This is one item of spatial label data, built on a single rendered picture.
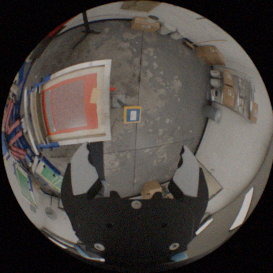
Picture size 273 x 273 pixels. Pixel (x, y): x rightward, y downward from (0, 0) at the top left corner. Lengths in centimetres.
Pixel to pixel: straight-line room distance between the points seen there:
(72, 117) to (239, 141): 343
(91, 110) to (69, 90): 24
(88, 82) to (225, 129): 327
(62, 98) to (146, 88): 140
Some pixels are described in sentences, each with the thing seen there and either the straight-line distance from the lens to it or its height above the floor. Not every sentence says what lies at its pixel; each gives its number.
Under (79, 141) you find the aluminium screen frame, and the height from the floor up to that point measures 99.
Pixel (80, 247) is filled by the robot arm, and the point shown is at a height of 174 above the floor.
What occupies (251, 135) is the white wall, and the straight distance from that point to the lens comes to 310.
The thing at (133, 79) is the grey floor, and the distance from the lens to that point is 166.
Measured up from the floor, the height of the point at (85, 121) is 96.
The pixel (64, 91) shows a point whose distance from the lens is 72.
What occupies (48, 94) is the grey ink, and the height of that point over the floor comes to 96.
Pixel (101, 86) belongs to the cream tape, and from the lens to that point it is 64.
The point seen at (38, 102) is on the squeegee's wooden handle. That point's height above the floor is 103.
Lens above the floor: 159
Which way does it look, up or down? 55 degrees down
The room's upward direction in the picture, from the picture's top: 147 degrees clockwise
